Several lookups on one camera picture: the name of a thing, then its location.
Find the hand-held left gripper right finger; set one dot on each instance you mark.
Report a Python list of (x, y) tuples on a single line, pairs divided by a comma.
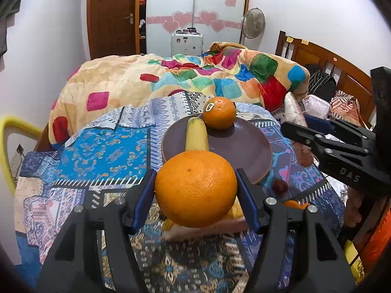
[(246, 198)]

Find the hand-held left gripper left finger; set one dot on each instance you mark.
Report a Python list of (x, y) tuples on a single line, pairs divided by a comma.
[(146, 197)]

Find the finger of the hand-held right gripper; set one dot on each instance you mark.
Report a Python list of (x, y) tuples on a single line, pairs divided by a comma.
[(308, 137), (319, 123)]

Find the dark brown plate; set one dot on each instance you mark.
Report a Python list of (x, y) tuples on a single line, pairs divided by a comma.
[(244, 149)]

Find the large plain orange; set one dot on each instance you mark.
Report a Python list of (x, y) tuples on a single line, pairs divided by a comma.
[(195, 189)]

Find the reddish brown cloth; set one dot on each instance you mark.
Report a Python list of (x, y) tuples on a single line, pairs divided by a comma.
[(305, 155)]

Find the pale pink pillow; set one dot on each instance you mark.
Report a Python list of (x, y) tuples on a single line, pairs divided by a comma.
[(294, 110)]

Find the red patterned cloth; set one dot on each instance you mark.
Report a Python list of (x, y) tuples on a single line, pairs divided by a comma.
[(346, 108)]

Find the small dark red fruit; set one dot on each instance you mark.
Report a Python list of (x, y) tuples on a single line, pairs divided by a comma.
[(279, 186)]

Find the black striped cloth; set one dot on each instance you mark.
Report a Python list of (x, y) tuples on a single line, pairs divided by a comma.
[(322, 82)]

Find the small orange mandarin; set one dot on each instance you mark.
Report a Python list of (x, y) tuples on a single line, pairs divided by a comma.
[(294, 204)]

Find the wooden bed headboard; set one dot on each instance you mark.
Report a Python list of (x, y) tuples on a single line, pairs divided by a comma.
[(339, 67)]

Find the blue patterned bed sheet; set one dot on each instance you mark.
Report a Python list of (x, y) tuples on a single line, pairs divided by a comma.
[(100, 149)]

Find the yellow banana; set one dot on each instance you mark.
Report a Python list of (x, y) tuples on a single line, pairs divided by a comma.
[(197, 135)]

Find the orange cloth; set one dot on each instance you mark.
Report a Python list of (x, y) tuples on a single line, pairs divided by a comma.
[(377, 241)]

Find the orange with sticker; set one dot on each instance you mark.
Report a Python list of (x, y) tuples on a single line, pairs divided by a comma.
[(221, 113)]

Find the yellow printed bag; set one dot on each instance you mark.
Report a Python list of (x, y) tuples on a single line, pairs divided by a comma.
[(354, 262)]

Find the colourful patchwork blanket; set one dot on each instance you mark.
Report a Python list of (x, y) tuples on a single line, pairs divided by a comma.
[(128, 79)]

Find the standing fan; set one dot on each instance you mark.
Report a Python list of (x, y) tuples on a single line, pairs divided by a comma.
[(253, 23)]

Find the white box appliance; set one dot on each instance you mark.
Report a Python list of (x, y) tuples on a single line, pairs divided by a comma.
[(187, 43)]

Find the white wardrobe with pink hearts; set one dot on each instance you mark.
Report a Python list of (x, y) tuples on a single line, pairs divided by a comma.
[(198, 3)]

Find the brown wooden door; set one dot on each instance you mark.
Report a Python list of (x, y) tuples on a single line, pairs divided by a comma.
[(111, 15)]

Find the dark hanging clothing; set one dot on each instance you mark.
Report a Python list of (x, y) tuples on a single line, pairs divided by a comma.
[(7, 9)]

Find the wall power socket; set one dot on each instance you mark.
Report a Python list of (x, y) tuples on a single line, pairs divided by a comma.
[(19, 151)]

